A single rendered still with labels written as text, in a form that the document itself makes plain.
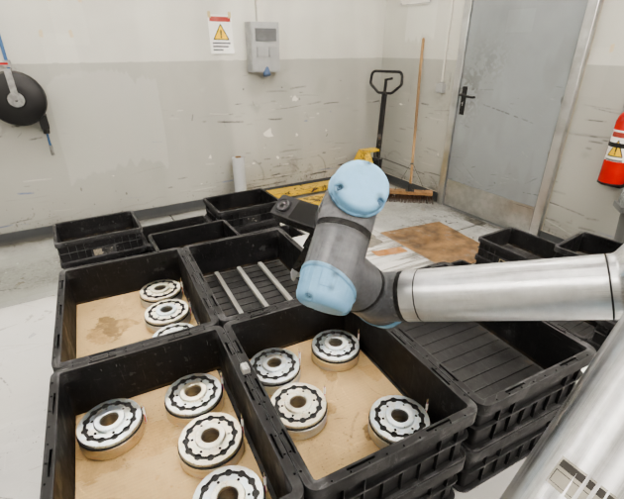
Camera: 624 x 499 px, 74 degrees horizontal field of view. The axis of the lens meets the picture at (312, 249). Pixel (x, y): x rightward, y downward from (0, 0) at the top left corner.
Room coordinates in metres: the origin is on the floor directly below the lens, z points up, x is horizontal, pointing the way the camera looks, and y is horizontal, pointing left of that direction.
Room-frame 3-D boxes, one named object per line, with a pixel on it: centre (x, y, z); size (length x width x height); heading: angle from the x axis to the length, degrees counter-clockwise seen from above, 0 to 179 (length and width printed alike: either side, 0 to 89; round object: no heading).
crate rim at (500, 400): (0.70, -0.31, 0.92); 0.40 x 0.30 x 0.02; 27
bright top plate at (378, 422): (0.50, -0.15, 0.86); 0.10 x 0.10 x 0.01
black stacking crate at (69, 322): (0.79, 0.41, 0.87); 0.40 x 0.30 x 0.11; 27
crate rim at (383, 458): (0.57, -0.04, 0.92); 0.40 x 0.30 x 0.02; 27
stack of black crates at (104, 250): (1.97, 1.12, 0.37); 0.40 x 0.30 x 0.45; 121
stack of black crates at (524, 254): (1.98, -1.15, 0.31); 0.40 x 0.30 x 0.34; 31
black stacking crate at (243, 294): (0.92, 0.14, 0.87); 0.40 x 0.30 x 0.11; 27
